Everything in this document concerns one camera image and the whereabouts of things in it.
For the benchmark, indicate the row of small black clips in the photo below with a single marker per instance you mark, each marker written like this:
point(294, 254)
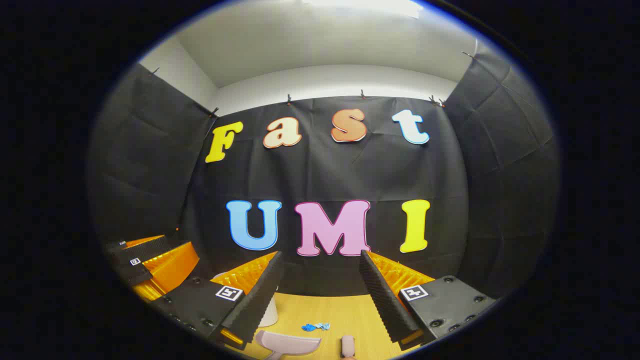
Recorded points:
point(288, 99)

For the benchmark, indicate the ceiling light panel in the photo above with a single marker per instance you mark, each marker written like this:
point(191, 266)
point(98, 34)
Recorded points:
point(360, 6)

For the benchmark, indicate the light blue paper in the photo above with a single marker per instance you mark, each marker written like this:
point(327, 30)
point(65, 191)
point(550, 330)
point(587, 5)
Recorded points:
point(323, 326)

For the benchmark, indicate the lilac plastic dustpan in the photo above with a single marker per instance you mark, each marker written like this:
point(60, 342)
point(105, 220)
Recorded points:
point(290, 344)

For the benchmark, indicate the white ribbed garbage bin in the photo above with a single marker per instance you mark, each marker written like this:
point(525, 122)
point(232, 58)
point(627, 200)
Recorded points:
point(270, 312)

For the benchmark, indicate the small lilac broom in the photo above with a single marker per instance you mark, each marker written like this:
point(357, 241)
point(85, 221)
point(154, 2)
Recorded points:
point(347, 345)

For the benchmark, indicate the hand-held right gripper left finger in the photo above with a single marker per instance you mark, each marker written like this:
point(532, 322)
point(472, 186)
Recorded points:
point(260, 295)

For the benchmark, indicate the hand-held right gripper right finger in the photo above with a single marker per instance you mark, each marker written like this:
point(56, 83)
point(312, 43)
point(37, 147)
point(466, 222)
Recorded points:
point(382, 295)

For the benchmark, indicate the dark blue paper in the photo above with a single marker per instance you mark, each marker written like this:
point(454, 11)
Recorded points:
point(308, 328)

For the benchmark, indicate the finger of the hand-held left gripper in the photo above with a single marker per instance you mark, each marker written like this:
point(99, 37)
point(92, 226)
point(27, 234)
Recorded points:
point(145, 247)
point(132, 270)

